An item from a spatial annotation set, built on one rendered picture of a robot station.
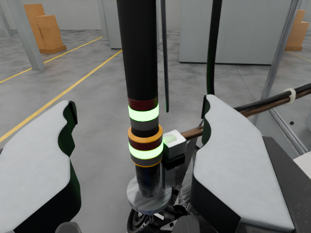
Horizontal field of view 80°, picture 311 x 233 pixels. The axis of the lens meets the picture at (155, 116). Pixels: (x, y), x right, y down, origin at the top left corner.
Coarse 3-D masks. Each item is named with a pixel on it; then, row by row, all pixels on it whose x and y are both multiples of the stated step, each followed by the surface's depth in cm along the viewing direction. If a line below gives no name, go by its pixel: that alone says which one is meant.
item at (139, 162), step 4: (132, 156) 24; (156, 156) 23; (160, 156) 24; (132, 160) 24; (136, 160) 23; (140, 160) 23; (144, 160) 23; (148, 160) 23; (152, 160) 23; (156, 160) 23; (140, 164) 23; (144, 164) 23; (148, 164) 23; (152, 164) 23
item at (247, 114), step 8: (288, 96) 36; (296, 96) 36; (264, 104) 33; (272, 104) 33; (280, 104) 35; (240, 112) 31; (248, 112) 31; (256, 112) 32; (200, 128) 28; (184, 136) 26; (192, 136) 27
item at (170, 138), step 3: (168, 135) 26; (171, 135) 26; (174, 135) 26; (165, 138) 25; (168, 138) 25; (171, 138) 25; (174, 138) 26; (165, 141) 25; (168, 141) 25; (171, 141) 25
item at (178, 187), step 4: (176, 180) 55; (176, 184) 56; (180, 184) 59; (172, 188) 53; (176, 188) 56; (180, 188) 60; (172, 192) 54; (176, 192) 55; (172, 196) 55; (176, 196) 58; (172, 200) 56; (172, 204) 57; (172, 224) 44
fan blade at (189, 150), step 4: (200, 124) 54; (192, 140) 55; (196, 140) 67; (188, 144) 53; (192, 144) 60; (188, 148) 56; (192, 148) 63; (188, 152) 59; (192, 152) 66; (188, 156) 62; (188, 160) 63; (184, 164) 59; (188, 164) 64; (176, 168) 53; (180, 168) 57; (184, 168) 61; (176, 172) 54; (180, 172) 58; (184, 172) 62; (176, 176) 56; (180, 176) 59; (184, 176) 62; (180, 180) 60
